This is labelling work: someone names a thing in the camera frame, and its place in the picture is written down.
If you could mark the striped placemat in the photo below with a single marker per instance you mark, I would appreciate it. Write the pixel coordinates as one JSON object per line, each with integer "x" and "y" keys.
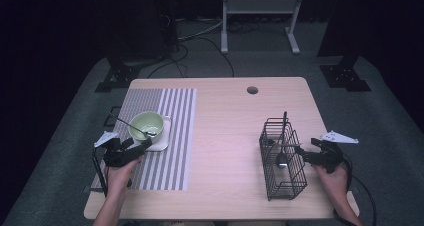
{"x": 180, "y": 119}

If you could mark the black square floor frame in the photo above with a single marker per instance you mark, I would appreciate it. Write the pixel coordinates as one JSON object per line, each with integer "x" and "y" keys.
{"x": 107, "y": 121}

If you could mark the person's left hand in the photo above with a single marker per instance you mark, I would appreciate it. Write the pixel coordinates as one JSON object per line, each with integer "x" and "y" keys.
{"x": 118, "y": 179}

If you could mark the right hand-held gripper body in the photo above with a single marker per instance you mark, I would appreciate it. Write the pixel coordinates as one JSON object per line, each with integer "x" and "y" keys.
{"x": 330, "y": 156}

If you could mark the person's right hand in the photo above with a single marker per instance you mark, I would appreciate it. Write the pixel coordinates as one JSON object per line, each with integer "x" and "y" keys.
{"x": 335, "y": 184}

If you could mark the white metal stand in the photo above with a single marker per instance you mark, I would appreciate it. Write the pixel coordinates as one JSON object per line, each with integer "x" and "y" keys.
{"x": 260, "y": 6}

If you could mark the silver utensil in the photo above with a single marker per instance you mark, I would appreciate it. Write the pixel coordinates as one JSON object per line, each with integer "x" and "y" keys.
{"x": 288, "y": 145}

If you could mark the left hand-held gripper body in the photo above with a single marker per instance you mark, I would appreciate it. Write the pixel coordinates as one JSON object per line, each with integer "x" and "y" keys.
{"x": 115, "y": 156}

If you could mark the light green bowl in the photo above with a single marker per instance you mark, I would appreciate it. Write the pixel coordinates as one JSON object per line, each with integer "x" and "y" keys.
{"x": 146, "y": 121}

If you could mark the black stand base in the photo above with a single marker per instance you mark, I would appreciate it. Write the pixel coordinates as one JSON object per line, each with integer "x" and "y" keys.
{"x": 346, "y": 77}
{"x": 116, "y": 77}

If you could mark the white square plate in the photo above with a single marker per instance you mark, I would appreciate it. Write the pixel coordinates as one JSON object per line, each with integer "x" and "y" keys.
{"x": 165, "y": 141}

